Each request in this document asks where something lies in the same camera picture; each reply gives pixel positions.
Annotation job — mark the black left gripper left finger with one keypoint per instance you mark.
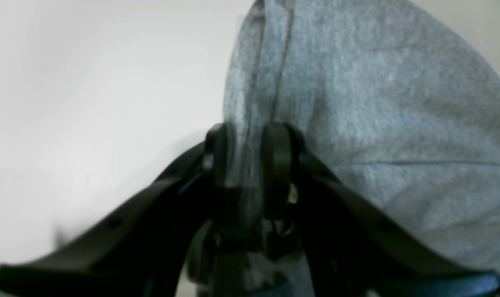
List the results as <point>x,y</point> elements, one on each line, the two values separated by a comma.
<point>138,250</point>

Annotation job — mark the grey T-shirt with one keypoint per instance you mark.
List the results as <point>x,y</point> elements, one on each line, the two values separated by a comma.
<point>399,108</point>

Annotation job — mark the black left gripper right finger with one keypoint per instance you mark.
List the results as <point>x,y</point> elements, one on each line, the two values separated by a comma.
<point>353,248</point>

